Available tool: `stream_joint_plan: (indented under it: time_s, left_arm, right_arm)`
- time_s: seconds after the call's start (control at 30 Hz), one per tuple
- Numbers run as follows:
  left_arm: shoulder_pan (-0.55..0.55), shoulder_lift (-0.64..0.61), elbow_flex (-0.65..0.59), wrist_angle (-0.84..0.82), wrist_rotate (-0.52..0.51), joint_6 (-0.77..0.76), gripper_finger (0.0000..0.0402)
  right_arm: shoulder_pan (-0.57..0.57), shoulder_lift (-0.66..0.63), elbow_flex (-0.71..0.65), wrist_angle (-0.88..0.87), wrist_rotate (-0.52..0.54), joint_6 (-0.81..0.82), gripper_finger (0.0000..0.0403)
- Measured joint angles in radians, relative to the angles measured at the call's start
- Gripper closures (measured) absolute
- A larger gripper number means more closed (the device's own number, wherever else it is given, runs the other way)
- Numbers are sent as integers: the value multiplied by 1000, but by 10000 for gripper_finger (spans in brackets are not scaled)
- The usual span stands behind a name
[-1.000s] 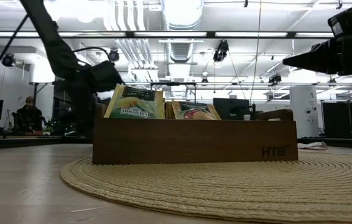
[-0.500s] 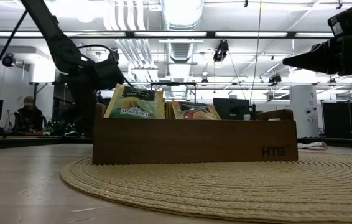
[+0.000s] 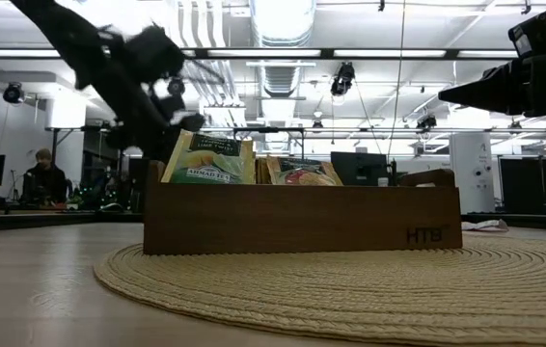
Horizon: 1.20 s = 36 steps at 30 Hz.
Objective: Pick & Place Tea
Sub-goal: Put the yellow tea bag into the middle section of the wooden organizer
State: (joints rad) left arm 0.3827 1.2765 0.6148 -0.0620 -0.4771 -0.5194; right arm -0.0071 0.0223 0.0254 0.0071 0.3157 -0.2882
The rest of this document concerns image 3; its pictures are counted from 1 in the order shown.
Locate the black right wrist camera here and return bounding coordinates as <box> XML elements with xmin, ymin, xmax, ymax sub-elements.
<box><xmin>507</xmin><ymin>9</ymin><xmax>546</xmax><ymax>58</ymax></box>

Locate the white round column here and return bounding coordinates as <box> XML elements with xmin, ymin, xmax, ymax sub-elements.
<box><xmin>449</xmin><ymin>132</ymin><xmax>495</xmax><ymax>216</ymax></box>

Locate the green lemon lime tea bag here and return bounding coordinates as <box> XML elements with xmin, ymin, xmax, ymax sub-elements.
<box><xmin>160</xmin><ymin>128</ymin><xmax>257</xmax><ymax>185</ymax></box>

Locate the yellow red fruit tea bag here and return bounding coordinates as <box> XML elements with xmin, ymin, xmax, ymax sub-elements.
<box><xmin>265</xmin><ymin>156</ymin><xmax>344</xmax><ymax>187</ymax></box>

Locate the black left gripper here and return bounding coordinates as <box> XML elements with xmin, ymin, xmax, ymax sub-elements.
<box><xmin>103</xmin><ymin>89</ymin><xmax>206</xmax><ymax>164</ymax></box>

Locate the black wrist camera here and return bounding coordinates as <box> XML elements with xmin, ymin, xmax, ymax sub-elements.
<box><xmin>507</xmin><ymin>9</ymin><xmax>546</xmax><ymax>58</ymax></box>
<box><xmin>125</xmin><ymin>24</ymin><xmax>188</xmax><ymax>84</ymax></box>

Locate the black partition panel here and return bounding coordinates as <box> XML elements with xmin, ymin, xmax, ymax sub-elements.
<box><xmin>499</xmin><ymin>144</ymin><xmax>546</xmax><ymax>217</ymax></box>

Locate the round woven straw placemat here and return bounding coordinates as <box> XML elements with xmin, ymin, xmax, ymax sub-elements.
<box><xmin>93</xmin><ymin>233</ymin><xmax>546</xmax><ymax>347</ymax></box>

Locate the silver ventilation duct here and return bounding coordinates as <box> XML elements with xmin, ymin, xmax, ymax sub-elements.
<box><xmin>248</xmin><ymin>0</ymin><xmax>317</xmax><ymax>100</ymax></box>

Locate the person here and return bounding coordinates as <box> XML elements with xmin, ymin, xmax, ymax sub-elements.
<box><xmin>19</xmin><ymin>147</ymin><xmax>68</xmax><ymax>207</ymax></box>

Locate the black aluminium rig frame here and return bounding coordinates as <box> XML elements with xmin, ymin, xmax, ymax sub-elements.
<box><xmin>0</xmin><ymin>210</ymin><xmax>546</xmax><ymax>233</ymax></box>

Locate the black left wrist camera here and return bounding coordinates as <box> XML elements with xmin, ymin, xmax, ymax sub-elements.
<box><xmin>125</xmin><ymin>24</ymin><xmax>188</xmax><ymax>84</ymax></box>

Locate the bright orange tea sachet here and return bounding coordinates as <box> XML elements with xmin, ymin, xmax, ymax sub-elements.
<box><xmin>463</xmin><ymin>219</ymin><xmax>509</xmax><ymax>233</ymax></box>

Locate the brown wooden tea organizer box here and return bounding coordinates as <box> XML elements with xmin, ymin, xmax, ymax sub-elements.
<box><xmin>142</xmin><ymin>160</ymin><xmax>464</xmax><ymax>255</ymax></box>

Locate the black overhead light bar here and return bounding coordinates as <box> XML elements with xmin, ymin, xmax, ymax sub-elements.
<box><xmin>0</xmin><ymin>46</ymin><xmax>546</xmax><ymax>62</ymax></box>

